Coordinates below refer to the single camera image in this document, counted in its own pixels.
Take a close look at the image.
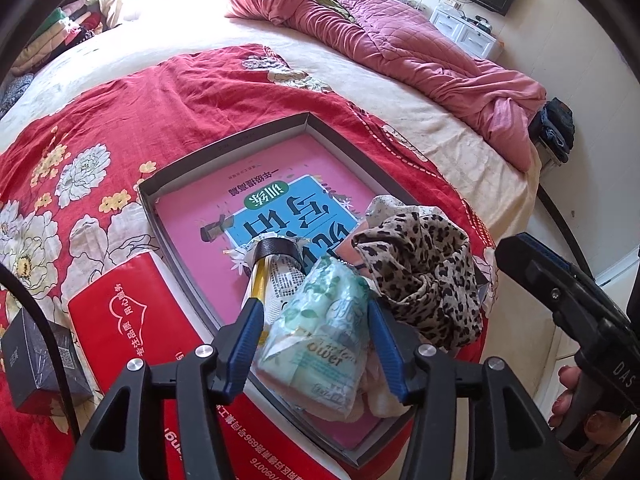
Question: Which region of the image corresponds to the floral scrunchie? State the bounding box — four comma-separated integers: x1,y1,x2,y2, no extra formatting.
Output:
362,194,421,226

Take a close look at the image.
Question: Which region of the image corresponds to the black curved bed frame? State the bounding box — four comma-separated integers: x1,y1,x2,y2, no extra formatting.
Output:
537,180,598,281

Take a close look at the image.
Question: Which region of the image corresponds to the stack of folded clothes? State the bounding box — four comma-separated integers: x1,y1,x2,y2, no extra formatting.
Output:
10,0,108,76

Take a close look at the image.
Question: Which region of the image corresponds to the person's right hand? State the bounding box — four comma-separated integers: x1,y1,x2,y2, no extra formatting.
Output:
547,365,640,457

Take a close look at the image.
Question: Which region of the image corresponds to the grey tray box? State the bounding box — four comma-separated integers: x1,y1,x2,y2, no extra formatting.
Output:
135,111,496,470

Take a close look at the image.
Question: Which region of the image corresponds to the black box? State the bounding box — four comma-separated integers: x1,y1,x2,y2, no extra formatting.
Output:
0,307,96,416

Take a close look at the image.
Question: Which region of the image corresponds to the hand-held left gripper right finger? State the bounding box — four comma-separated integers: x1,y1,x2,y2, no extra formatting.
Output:
366,299,576,480

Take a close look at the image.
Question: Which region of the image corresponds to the dark denim clothes pile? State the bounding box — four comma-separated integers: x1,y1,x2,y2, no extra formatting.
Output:
530,97,576,163

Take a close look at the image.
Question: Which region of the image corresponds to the printed tube with black cap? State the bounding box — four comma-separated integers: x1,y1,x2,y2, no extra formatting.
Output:
230,237,311,331

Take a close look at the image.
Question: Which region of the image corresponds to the leopard print scrunchie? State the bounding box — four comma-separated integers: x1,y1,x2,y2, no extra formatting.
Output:
351,210,485,353

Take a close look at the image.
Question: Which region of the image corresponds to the green white tissue pack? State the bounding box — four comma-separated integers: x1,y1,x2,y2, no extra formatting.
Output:
250,255,376,423

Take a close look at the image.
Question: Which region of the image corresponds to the red floral blanket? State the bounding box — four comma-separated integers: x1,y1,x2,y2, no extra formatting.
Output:
0,45,496,480

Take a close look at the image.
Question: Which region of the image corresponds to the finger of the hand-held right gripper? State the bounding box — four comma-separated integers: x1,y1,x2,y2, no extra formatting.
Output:
495,232,608,346

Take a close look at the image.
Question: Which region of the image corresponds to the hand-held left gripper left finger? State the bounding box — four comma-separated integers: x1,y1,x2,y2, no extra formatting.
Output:
65,299,266,480

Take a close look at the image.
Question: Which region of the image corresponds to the black cable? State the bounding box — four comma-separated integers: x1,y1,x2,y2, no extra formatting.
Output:
0,262,81,441

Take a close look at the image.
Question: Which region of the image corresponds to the cream bed sheet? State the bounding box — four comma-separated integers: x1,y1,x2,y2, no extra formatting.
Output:
0,0,543,281

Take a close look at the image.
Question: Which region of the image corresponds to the dark patterned cloth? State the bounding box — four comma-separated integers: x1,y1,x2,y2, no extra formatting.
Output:
0,74,36,116

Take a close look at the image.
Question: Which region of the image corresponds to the pink book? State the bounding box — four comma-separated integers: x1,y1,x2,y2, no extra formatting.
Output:
154,132,396,451

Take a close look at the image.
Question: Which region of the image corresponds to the white cabinet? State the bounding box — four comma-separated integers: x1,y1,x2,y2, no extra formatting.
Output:
429,2,503,61

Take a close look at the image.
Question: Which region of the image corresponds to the pink quilt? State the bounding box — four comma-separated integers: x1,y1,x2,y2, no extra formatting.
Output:
225,0,548,173

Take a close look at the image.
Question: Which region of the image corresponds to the red tissue box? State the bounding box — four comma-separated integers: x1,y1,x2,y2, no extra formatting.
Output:
67,252,351,480

